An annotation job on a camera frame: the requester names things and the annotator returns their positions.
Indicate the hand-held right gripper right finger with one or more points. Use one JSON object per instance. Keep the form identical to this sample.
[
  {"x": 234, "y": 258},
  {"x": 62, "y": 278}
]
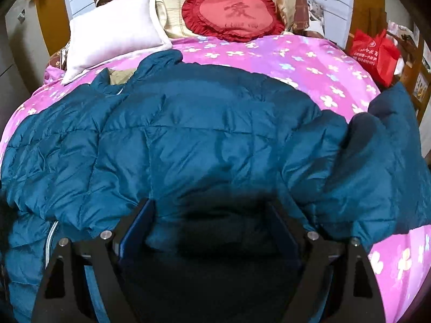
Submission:
[{"x": 283, "y": 226}]

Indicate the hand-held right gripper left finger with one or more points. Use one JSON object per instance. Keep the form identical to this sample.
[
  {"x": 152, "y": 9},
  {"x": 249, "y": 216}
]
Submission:
[{"x": 136, "y": 228}]

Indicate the teal down jacket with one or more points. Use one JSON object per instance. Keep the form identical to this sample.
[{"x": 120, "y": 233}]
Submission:
[{"x": 202, "y": 124}]

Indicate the pink floral bed sheet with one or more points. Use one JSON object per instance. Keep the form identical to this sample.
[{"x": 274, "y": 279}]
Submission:
[{"x": 269, "y": 64}]

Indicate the red shopping bag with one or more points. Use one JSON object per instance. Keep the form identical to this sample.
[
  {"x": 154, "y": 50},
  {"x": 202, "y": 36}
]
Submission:
[{"x": 370, "y": 53}]

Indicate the white pillow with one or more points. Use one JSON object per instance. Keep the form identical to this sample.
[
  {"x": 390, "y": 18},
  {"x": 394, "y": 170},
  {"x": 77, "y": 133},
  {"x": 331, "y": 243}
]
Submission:
[{"x": 114, "y": 30}]

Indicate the wooden shelf rack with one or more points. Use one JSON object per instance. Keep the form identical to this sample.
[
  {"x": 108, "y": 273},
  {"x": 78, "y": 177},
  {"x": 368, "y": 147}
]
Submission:
[{"x": 412, "y": 70}]

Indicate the red heart-shaped cushion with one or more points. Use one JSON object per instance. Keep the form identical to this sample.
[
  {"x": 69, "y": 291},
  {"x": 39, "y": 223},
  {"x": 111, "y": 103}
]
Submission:
[{"x": 232, "y": 13}]

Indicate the grey refrigerator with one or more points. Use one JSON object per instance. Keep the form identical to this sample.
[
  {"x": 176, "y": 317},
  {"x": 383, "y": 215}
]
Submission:
[{"x": 20, "y": 40}]

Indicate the cream floral quilt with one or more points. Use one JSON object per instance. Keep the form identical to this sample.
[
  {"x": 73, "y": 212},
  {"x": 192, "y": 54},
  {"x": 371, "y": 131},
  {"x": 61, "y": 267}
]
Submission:
[{"x": 175, "y": 3}]

